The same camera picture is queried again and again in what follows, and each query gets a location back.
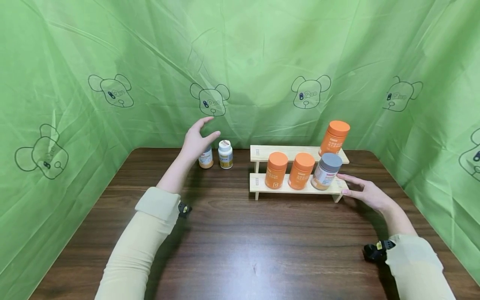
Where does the two-tier wooden shelf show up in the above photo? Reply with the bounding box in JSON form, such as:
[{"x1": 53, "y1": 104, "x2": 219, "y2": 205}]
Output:
[{"x1": 249, "y1": 145, "x2": 350, "y2": 204}]

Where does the person's right forearm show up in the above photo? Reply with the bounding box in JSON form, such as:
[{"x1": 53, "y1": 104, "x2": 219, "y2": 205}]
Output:
[{"x1": 379, "y1": 202, "x2": 458, "y2": 300}]

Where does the orange bottle orange cap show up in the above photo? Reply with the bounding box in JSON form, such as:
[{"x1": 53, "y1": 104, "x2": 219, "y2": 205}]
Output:
[
  {"x1": 265, "y1": 152, "x2": 289, "y2": 190},
  {"x1": 319, "y1": 120, "x2": 351, "y2": 157},
  {"x1": 287, "y1": 152, "x2": 316, "y2": 191}
]

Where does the small amber bottle white label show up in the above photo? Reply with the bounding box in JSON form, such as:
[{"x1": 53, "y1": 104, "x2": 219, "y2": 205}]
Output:
[{"x1": 198, "y1": 146, "x2": 214, "y2": 170}]

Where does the person's left hand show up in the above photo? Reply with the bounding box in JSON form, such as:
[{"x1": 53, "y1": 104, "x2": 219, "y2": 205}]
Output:
[{"x1": 179, "y1": 117, "x2": 221, "y2": 168}]

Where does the person's left forearm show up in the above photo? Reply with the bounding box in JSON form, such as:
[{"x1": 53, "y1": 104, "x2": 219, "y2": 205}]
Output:
[{"x1": 94, "y1": 153, "x2": 193, "y2": 300}]

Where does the person's right hand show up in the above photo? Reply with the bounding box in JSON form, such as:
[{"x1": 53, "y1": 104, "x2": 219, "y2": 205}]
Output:
[{"x1": 336, "y1": 173, "x2": 395, "y2": 213}]

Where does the white-capped bottle gold label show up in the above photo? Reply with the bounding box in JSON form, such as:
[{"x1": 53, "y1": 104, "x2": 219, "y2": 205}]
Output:
[{"x1": 218, "y1": 140, "x2": 234, "y2": 170}]

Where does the grey-capped bottle white label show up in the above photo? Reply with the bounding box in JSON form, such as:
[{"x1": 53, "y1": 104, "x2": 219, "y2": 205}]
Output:
[{"x1": 310, "y1": 152, "x2": 343, "y2": 191}]

